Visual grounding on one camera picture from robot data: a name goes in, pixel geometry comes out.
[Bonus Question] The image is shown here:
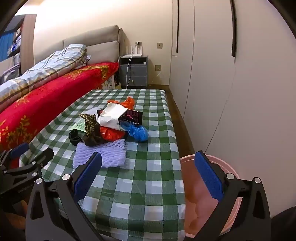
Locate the blue plastic shoe cover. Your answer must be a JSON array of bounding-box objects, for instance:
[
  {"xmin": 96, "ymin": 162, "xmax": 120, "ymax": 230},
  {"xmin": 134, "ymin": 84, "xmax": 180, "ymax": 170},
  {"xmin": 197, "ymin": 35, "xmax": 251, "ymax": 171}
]
[{"xmin": 120, "ymin": 121, "xmax": 149, "ymax": 142}]

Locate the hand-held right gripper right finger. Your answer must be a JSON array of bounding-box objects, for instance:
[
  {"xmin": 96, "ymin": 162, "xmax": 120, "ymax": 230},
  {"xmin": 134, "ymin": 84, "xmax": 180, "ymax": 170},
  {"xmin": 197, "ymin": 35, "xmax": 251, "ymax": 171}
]
[{"xmin": 194, "ymin": 151, "xmax": 271, "ymax": 241}]

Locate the black band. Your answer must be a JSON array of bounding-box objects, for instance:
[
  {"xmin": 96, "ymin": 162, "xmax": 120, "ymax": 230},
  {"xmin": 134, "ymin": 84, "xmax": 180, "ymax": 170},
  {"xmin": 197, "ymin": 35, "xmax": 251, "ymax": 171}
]
[{"xmin": 69, "ymin": 129, "xmax": 86, "ymax": 146}]

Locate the red floral blanket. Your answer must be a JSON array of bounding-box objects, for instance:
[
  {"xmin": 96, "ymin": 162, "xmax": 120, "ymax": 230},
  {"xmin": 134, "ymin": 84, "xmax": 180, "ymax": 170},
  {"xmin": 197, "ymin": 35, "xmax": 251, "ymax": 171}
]
[{"xmin": 0, "ymin": 61, "xmax": 119, "ymax": 151}]

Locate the plaid quilt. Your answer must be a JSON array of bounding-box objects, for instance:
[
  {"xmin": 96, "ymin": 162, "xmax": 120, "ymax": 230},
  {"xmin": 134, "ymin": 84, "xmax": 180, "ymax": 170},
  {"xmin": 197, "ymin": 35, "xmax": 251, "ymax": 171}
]
[{"xmin": 0, "ymin": 44, "xmax": 92, "ymax": 112}]

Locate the beige padded headboard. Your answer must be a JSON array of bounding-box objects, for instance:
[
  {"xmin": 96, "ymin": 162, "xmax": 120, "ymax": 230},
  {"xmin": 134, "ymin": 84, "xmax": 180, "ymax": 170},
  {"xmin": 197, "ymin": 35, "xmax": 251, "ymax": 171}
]
[{"xmin": 35, "ymin": 25, "xmax": 127, "ymax": 66}]

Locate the white router cable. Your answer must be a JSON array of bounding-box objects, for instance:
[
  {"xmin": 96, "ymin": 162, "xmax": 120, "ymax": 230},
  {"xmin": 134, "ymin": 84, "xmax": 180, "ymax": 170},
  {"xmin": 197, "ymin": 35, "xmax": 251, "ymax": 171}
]
[{"xmin": 126, "ymin": 52, "xmax": 134, "ymax": 88}]

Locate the pink plastic basin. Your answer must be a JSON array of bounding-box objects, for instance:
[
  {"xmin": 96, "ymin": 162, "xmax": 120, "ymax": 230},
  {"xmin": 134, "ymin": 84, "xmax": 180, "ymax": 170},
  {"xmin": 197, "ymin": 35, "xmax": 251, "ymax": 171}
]
[{"xmin": 179, "ymin": 153, "xmax": 243, "ymax": 239}]

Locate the wooden bookshelf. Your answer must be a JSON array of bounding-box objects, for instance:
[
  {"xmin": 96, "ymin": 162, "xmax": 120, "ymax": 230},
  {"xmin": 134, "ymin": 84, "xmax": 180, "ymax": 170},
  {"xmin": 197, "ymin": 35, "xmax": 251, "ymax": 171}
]
[{"xmin": 0, "ymin": 14, "xmax": 37, "ymax": 84}]

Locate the green packet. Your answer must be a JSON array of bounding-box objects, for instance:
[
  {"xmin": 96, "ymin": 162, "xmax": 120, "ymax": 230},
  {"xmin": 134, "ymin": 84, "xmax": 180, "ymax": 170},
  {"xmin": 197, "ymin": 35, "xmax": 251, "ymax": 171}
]
[{"xmin": 69, "ymin": 119, "xmax": 86, "ymax": 131}]

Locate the floral bed sheet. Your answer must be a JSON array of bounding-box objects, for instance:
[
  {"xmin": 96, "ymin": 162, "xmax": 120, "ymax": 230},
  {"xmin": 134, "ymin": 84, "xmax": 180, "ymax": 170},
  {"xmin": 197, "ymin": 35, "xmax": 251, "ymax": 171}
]
[{"xmin": 99, "ymin": 70, "xmax": 121, "ymax": 90}]

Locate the white wardrobe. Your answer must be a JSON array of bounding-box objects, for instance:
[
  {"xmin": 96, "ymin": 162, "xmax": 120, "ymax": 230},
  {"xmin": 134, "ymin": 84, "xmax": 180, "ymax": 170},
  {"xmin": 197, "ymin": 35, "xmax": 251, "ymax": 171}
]
[{"xmin": 170, "ymin": 0, "xmax": 296, "ymax": 218}]

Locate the white charging cable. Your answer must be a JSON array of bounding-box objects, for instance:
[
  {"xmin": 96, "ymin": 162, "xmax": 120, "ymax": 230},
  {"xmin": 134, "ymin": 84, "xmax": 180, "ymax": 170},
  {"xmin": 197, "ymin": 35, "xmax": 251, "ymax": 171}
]
[{"xmin": 148, "ymin": 70, "xmax": 161, "ymax": 86}]

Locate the black snack wrapper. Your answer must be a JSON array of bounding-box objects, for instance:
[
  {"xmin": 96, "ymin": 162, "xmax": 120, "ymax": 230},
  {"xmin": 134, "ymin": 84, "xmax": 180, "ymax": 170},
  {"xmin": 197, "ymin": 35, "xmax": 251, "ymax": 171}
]
[{"xmin": 119, "ymin": 109, "xmax": 143, "ymax": 124}]

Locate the person's left hand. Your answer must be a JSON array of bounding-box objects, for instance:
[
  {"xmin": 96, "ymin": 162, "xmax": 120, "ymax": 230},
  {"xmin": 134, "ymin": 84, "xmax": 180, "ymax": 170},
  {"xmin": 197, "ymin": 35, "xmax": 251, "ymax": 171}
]
[{"xmin": 5, "ymin": 200, "xmax": 26, "ymax": 230}]

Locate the orange plastic bag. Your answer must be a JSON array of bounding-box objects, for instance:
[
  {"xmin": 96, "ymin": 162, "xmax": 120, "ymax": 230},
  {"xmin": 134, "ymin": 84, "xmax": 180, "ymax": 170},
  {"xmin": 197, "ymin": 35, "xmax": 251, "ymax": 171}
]
[{"xmin": 107, "ymin": 97, "xmax": 135, "ymax": 110}]

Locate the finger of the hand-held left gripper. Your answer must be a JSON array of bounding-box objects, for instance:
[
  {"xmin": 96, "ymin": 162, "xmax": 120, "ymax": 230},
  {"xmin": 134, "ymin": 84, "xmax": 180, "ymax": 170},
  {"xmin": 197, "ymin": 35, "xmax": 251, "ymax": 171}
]
[
  {"xmin": 3, "ymin": 147, "xmax": 54, "ymax": 186},
  {"xmin": 0, "ymin": 142, "xmax": 29, "ymax": 167}
]

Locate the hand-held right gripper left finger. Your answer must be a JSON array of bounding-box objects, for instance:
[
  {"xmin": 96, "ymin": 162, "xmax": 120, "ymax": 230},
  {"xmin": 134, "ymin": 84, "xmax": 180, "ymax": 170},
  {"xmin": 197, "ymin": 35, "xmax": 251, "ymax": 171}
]
[{"xmin": 25, "ymin": 152, "xmax": 104, "ymax": 241}]

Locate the grey nightstand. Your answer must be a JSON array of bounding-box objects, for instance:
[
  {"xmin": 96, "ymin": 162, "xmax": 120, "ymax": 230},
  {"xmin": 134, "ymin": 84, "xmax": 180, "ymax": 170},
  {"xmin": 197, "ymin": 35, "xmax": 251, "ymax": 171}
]
[{"xmin": 118, "ymin": 56, "xmax": 148, "ymax": 88}]

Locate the purple foam net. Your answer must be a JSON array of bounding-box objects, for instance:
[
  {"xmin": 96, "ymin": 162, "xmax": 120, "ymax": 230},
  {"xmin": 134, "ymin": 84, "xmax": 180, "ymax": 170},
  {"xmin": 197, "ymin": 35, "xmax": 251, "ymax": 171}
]
[{"xmin": 72, "ymin": 139, "xmax": 127, "ymax": 169}]

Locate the white router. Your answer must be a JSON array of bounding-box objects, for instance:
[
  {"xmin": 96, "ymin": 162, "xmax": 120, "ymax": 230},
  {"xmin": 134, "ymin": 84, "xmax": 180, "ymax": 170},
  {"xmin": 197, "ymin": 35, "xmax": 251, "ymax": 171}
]
[{"xmin": 123, "ymin": 45, "xmax": 142, "ymax": 57}]

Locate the red snack wrapper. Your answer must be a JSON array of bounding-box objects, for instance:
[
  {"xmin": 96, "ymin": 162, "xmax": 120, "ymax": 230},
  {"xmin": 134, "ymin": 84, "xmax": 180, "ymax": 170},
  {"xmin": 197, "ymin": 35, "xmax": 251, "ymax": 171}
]
[{"xmin": 100, "ymin": 126, "xmax": 126, "ymax": 141}]

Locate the leopard print dark cloth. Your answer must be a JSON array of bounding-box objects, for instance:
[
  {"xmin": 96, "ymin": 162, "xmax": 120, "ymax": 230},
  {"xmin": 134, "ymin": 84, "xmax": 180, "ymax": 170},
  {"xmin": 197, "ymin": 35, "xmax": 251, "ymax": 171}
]
[{"xmin": 79, "ymin": 113, "xmax": 104, "ymax": 147}]

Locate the white paper bag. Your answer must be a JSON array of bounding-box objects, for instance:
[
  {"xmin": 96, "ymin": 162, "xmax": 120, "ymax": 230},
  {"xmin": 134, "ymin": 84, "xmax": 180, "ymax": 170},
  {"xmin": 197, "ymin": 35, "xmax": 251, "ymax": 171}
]
[{"xmin": 97, "ymin": 102, "xmax": 128, "ymax": 131}]

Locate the blue cloth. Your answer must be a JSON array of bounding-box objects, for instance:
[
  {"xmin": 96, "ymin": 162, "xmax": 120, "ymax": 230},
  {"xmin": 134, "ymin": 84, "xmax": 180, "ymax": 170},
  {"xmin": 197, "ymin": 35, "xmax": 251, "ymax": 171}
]
[{"xmin": 0, "ymin": 35, "xmax": 12, "ymax": 62}]

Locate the green checkered tablecloth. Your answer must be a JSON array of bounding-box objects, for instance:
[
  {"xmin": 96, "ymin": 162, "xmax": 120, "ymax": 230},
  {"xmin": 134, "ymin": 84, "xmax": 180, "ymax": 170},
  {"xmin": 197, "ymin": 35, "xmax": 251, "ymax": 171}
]
[{"xmin": 20, "ymin": 89, "xmax": 186, "ymax": 241}]

